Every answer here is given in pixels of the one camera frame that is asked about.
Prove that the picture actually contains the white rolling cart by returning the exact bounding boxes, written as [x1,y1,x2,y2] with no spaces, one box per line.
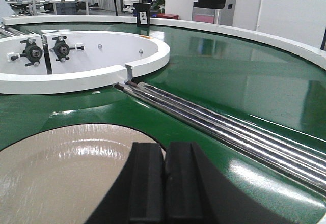
[122,0,139,14]

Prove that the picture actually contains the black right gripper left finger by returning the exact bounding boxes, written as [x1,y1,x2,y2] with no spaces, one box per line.
[128,143,164,222]

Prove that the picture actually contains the white inner conveyor ring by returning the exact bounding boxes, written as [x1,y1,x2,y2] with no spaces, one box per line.
[0,30,171,95]

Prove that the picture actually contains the black sensor box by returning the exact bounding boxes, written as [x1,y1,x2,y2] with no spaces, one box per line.
[133,3,151,27]

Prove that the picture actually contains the left black bearing block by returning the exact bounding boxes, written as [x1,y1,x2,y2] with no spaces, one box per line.
[20,38,43,67]

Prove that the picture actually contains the white outer conveyor rim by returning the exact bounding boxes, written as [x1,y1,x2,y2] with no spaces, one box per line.
[3,15,325,69]

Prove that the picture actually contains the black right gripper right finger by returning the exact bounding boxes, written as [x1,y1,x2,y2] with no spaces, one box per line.
[165,142,219,223]

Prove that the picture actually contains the right black bearing block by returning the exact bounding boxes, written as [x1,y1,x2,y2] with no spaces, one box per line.
[52,36,70,62]

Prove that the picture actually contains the steel conveyor rollers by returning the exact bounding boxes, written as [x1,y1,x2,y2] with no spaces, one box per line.
[115,81,325,193]

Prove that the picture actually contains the black bearing block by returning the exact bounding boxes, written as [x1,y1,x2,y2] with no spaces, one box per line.
[52,36,70,62]
[20,38,43,67]

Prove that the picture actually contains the beige plate black rim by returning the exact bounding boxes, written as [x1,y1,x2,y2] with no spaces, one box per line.
[1,123,159,223]

